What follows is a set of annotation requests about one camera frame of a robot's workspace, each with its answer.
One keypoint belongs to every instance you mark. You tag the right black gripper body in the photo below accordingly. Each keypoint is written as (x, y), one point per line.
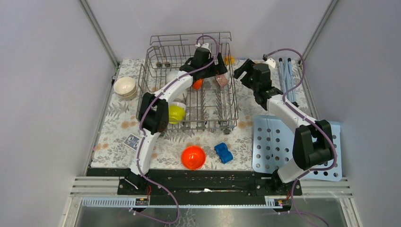
(253, 84)

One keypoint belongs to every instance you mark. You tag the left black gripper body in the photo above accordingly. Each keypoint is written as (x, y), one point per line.
(208, 72)

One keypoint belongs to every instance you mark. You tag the pink patterned bowl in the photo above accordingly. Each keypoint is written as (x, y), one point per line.
(222, 80)

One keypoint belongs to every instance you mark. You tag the beige bowl with leaf pattern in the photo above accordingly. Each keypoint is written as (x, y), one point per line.
(125, 86)

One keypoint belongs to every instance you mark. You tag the plain beige bowl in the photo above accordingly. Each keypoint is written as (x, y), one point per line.
(129, 97)

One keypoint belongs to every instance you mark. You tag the orange bowl front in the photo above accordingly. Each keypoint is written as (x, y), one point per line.
(193, 157)

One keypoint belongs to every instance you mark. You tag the orange bowl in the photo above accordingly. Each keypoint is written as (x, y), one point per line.
(193, 157)
(198, 84)

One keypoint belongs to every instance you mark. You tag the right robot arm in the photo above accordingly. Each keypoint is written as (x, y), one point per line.
(313, 143)

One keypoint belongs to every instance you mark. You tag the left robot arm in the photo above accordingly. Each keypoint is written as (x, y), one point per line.
(153, 113)

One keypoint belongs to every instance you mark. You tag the yellow rubber duck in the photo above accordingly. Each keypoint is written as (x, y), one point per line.
(229, 60)

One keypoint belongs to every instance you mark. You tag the orange bowl rear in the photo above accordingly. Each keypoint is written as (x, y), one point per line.
(198, 84)

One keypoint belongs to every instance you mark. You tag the blue folded metal stand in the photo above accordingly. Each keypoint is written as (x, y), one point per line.
(287, 79)

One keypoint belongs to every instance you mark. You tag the white ribbed bowl rear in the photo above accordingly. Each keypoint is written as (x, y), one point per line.
(171, 76)

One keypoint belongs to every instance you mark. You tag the white ribbed bowl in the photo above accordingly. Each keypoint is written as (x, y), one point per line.
(171, 76)
(182, 96)

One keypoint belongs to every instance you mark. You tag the white ribbed bowl middle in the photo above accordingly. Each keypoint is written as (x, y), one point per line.
(182, 96)

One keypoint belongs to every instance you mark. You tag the light blue perforated board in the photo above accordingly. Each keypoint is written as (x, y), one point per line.
(272, 148)

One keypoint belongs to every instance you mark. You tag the floral patterned table mat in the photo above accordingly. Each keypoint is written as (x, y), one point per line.
(121, 121)

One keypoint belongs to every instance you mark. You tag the yellow-green bowl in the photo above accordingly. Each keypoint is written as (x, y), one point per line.
(177, 112)

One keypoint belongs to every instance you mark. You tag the blue toy car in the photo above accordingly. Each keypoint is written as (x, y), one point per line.
(224, 154)

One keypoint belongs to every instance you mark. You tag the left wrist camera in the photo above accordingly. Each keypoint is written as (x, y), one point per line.
(204, 46)

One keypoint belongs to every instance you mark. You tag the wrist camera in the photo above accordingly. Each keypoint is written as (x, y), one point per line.
(270, 62)
(204, 46)

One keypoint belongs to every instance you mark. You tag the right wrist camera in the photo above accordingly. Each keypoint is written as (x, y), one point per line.
(270, 62)

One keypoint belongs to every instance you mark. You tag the grey wire dish rack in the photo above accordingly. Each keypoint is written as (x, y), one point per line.
(210, 108)

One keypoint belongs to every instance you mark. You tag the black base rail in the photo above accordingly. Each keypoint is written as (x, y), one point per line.
(200, 187)

